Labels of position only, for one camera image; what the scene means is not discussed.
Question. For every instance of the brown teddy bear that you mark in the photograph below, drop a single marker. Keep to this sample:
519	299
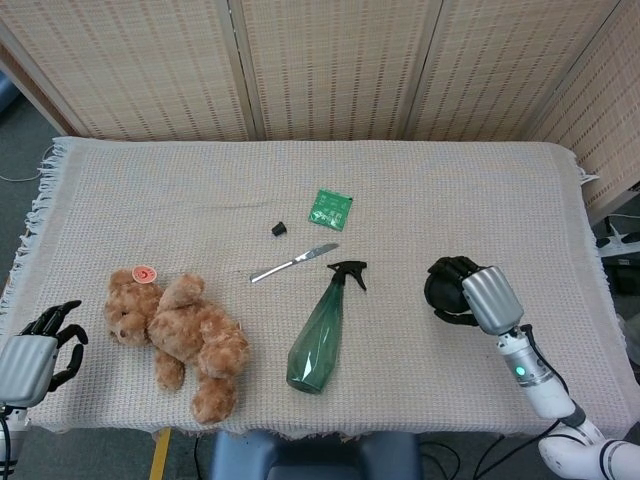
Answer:
200	340

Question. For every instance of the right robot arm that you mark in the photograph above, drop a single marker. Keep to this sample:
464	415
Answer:
545	395

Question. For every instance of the orange round bear tag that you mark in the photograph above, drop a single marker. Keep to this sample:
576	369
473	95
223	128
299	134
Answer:
144	274

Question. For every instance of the silver table knife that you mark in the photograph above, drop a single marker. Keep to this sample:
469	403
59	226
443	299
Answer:
294	262

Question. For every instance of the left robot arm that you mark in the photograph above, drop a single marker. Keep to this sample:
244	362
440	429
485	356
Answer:
10	425

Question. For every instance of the green spray bottle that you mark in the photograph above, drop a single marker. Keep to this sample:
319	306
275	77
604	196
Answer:
315	345

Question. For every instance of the blue object behind screen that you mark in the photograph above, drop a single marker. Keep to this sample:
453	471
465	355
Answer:
6	95

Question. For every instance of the green foil sachet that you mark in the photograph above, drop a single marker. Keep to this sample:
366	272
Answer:
330	209

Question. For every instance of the bamboo folding screen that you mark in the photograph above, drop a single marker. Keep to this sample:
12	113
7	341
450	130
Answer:
350	65

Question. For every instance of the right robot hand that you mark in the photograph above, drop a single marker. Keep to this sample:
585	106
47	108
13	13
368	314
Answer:
492	300

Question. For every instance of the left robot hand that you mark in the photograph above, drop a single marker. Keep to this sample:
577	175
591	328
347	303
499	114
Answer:
22	367

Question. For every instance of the small black cap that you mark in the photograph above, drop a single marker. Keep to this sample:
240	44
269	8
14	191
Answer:
279	229

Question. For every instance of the black box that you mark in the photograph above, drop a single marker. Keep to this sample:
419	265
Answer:
625	275

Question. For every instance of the beige woven tablecloth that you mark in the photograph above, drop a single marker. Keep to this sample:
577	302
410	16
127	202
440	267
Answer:
450	200

